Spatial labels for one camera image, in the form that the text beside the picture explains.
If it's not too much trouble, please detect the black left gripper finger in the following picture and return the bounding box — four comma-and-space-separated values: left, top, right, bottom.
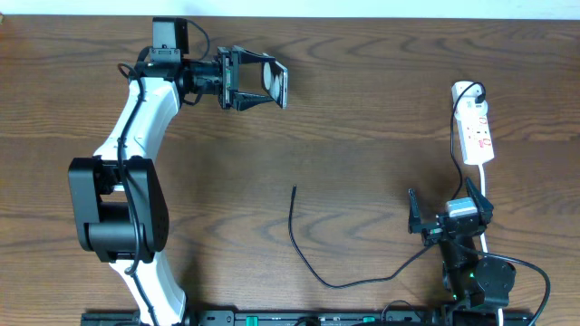
232, 91, 273, 111
232, 45, 276, 64

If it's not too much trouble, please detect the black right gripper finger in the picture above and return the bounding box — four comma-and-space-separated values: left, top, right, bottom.
465, 177, 494, 225
408, 188, 424, 234

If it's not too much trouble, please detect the black smartphone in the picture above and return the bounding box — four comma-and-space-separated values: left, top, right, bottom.
262, 61, 288, 110

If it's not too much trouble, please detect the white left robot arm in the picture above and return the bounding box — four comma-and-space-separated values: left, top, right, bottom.
68, 44, 289, 325

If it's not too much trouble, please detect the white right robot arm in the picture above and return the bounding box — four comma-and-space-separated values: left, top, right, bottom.
408, 178, 516, 325

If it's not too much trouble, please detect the white charger adapter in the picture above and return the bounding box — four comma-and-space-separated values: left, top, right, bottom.
451, 81, 488, 116

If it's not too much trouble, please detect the white power strip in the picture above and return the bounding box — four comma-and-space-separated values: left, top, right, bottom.
453, 109, 495, 166

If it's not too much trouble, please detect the white power strip cord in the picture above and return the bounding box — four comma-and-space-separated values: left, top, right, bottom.
478, 163, 505, 326

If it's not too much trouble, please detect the black charging cable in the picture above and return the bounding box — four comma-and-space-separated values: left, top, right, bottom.
287, 81, 488, 290

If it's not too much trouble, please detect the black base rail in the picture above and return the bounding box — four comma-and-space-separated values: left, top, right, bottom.
80, 309, 533, 326

